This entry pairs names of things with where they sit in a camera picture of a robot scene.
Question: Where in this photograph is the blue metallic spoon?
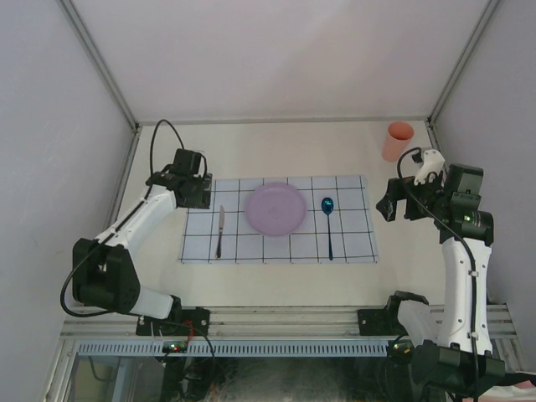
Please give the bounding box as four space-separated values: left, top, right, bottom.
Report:
321 197 334 260

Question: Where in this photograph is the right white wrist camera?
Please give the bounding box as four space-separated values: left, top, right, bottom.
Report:
412 148 445 185

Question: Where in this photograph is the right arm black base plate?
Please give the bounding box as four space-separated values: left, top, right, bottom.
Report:
357 308 406 337

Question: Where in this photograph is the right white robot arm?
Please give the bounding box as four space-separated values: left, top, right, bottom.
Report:
376 164 505 399

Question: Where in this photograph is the silver table knife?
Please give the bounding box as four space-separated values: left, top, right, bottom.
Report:
215 205 225 259

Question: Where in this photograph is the aluminium front frame rail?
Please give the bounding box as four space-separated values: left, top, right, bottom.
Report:
60 304 517 339

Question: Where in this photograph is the purple plastic plate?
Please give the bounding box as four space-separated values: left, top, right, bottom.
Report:
245 182 307 237

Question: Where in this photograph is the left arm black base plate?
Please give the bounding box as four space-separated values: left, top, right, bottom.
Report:
135 307 210 337

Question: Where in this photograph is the blue slotted cable duct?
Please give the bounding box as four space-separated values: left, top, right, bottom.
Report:
77 339 389 358

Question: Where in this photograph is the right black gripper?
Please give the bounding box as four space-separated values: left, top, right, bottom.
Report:
376 170 449 221

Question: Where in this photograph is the pink plastic cup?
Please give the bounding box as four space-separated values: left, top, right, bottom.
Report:
382 121 415 162

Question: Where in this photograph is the blue checkered cloth placemat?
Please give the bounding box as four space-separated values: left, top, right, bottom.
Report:
179 175 379 264

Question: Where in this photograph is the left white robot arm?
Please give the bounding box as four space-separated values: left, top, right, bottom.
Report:
60 149 212 335

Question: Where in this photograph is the grey bin with cloths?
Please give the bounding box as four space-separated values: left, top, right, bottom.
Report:
479 372 535 402

